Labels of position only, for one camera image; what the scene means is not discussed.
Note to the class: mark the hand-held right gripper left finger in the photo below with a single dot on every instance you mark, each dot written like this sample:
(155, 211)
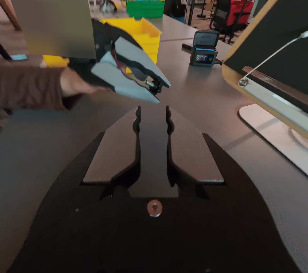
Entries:
(113, 155)

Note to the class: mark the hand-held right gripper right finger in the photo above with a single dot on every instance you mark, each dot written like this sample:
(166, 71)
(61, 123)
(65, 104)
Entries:
(192, 155)

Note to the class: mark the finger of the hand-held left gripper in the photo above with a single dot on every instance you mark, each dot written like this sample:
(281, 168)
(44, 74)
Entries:
(125, 86)
(134, 56)

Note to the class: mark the black knob screw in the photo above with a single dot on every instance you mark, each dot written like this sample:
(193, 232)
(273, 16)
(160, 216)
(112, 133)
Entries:
(156, 87)

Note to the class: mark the person's left forearm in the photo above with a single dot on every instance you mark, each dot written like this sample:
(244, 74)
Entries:
(28, 85)

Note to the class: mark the person's left hand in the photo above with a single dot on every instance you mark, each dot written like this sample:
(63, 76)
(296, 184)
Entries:
(71, 83)

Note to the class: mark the yellow plastic bin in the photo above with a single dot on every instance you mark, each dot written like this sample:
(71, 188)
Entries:
(55, 61)
(146, 35)

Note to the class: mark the green plastic bin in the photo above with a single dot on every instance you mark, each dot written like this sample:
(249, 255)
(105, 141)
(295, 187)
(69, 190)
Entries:
(144, 8)

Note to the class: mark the flat black bar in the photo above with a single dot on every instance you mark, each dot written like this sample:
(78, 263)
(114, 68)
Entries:
(187, 47)

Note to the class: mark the small black device with screen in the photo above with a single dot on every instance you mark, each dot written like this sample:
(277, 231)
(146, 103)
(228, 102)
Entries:
(204, 44)

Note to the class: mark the white monitor stand base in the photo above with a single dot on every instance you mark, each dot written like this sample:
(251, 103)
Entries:
(272, 131)

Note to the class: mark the wooden furniture leg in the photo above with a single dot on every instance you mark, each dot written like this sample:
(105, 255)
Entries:
(9, 8)

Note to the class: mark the red cloth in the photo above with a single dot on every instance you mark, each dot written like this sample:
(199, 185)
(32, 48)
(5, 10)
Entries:
(238, 13)

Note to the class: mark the wooden framed black board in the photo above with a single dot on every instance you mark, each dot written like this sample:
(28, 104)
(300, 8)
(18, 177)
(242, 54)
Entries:
(276, 37)

